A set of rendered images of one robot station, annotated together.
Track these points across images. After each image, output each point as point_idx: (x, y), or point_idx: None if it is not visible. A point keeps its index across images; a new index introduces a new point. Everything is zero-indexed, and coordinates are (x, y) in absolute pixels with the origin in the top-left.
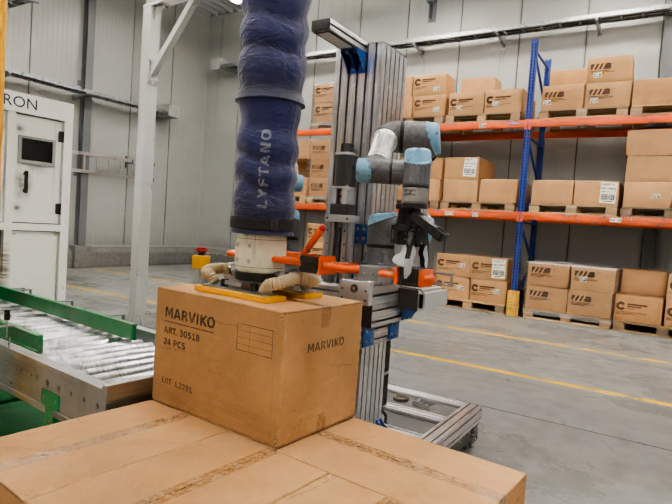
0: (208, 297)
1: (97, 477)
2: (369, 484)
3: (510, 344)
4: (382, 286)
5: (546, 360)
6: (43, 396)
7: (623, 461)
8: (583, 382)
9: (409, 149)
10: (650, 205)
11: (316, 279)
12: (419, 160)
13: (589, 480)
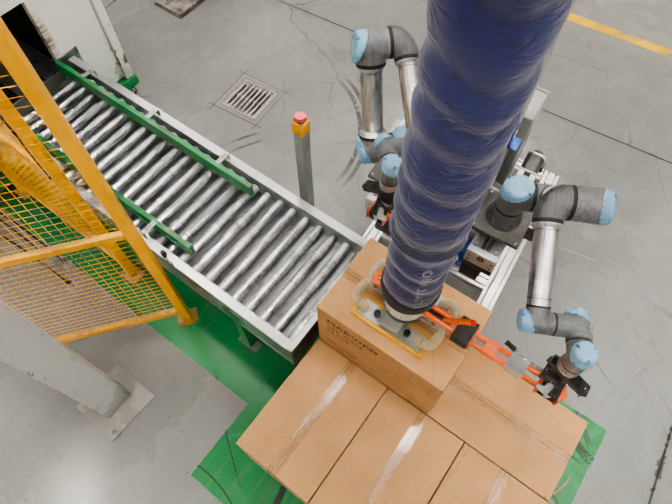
0: (370, 343)
1: (333, 470)
2: (490, 454)
3: None
4: (505, 246)
5: None
6: (226, 311)
7: (667, 208)
8: (670, 37)
9: (579, 359)
10: None
11: (457, 316)
12: (585, 367)
13: (631, 243)
